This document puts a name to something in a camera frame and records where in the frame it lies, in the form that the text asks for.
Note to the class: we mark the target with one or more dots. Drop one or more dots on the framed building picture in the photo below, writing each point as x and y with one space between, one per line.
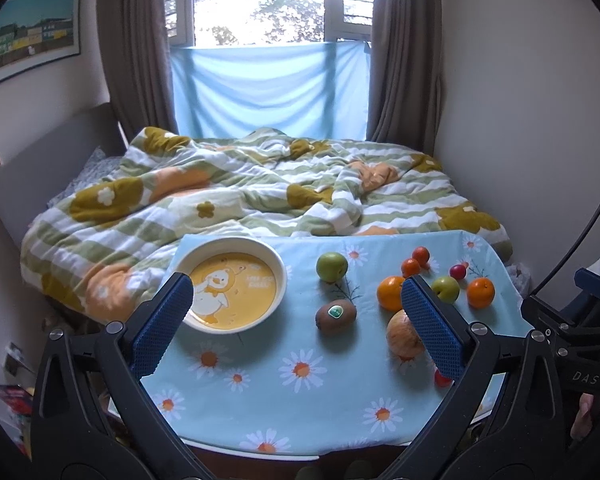
34 33

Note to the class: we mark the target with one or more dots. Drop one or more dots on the wrinkled brown apple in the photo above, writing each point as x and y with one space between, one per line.
402 339

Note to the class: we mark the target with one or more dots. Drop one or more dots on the window frame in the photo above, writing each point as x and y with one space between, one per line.
242 23

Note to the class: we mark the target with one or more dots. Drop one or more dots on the left grey curtain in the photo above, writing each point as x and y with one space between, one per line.
135 58

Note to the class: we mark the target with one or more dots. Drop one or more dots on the orange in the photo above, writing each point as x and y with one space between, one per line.
480 293
389 293

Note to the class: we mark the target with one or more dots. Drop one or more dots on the blue daisy tablecloth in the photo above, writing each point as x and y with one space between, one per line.
285 388

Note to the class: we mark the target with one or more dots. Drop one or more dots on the yellow duck bowl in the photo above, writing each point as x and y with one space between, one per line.
238 282

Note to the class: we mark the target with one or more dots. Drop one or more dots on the large red tomato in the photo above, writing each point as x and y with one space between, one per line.
441 381

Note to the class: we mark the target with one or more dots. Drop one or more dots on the right hand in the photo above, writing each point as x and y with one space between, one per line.
583 423

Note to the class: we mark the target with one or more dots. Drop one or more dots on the grey patterned pillow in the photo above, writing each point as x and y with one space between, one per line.
96 168

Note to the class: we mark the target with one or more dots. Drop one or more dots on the small green apple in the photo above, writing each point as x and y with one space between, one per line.
446 288

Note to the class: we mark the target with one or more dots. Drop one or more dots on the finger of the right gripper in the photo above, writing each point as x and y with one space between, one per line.
589 284

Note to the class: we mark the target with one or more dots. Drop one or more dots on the grey curtain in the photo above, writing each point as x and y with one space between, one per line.
135 58
407 87

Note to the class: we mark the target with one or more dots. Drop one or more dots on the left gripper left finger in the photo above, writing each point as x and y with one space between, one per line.
92 418

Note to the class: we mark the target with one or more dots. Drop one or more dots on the small mandarin back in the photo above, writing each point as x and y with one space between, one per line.
422 255

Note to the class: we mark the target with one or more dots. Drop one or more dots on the grey bed headboard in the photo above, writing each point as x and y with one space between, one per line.
46 167

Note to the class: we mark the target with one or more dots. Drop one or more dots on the large green apple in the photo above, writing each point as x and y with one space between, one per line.
331 267

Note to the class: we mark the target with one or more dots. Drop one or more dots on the small mandarin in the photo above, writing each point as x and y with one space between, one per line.
410 267
422 255

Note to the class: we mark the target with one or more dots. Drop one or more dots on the brown kiwi with sticker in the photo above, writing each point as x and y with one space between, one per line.
335 317

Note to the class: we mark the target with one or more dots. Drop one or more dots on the green striped floral quilt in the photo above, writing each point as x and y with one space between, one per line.
104 248

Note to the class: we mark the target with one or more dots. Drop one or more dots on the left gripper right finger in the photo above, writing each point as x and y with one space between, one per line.
521 438

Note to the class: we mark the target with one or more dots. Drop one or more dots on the light blue window cloth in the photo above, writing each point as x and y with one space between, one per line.
317 90

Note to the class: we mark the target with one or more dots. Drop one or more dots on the small mandarin front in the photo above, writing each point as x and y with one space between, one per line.
410 267

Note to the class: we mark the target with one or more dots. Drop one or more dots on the small red cherry tomato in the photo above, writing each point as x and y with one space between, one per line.
458 271

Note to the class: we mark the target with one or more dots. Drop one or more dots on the right grey curtain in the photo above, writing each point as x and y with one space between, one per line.
407 87

